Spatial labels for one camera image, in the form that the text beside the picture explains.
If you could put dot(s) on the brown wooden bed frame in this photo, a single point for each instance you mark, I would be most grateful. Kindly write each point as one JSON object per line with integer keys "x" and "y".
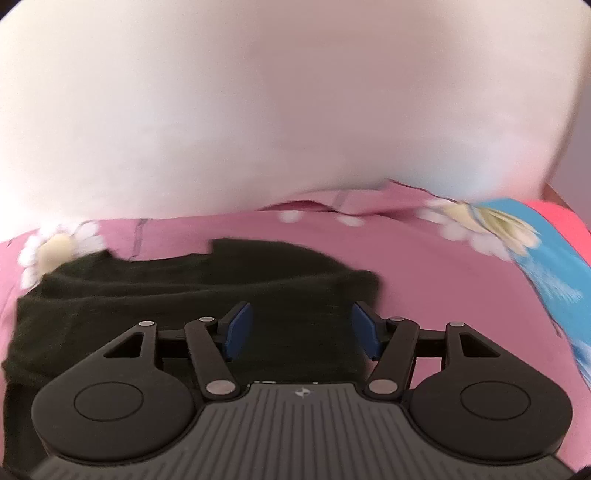
{"x": 554, "y": 193}

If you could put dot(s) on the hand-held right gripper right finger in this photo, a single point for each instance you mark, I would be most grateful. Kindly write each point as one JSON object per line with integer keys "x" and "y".
{"x": 364, "y": 328}

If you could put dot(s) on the black knit sweater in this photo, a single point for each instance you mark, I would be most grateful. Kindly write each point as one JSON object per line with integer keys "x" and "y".
{"x": 184, "y": 286}

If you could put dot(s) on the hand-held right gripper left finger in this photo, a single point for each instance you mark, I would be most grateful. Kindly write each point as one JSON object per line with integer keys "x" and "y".
{"x": 240, "y": 328}

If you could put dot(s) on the pink floral bedsheet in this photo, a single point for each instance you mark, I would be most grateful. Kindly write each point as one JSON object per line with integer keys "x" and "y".
{"x": 461, "y": 286}

